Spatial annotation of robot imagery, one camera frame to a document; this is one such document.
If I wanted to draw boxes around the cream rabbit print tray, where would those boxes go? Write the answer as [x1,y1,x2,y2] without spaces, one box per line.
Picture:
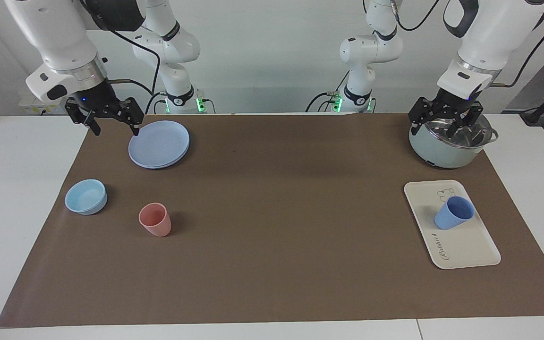
[404,179,502,270]

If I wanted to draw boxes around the black arm base cable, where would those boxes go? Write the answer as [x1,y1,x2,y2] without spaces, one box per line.
[306,71,351,113]
[145,91,167,114]

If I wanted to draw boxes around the white yellow power box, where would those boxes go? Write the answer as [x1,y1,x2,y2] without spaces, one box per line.
[18,92,50,117]

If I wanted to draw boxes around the lavender round plate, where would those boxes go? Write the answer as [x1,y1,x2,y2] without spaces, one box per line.
[128,120,191,170]

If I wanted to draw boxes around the blue plastic cup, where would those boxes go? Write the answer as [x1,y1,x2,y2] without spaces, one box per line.
[434,196,476,231]

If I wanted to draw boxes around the light blue bowl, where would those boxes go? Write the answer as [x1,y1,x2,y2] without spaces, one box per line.
[65,179,108,216]

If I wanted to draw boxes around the brown table mat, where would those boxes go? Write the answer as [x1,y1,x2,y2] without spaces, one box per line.
[0,112,544,329]

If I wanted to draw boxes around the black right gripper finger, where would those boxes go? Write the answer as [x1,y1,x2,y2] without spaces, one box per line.
[129,113,145,137]
[85,111,102,137]

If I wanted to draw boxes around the pale green electric cooker pot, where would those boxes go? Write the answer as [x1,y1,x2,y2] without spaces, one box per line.
[408,113,499,170]

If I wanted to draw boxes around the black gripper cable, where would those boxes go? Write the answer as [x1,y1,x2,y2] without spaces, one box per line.
[81,0,162,95]
[489,12,544,89]

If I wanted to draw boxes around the black upper arm cable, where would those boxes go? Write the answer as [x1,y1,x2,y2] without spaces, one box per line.
[391,0,442,32]

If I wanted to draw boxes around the pink plastic cup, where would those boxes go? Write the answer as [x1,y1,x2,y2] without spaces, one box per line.
[138,203,172,238]

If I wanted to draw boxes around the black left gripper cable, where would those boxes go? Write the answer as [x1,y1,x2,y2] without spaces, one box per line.
[489,12,544,89]

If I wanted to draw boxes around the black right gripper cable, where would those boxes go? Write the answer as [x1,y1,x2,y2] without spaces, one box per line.
[81,0,162,95]

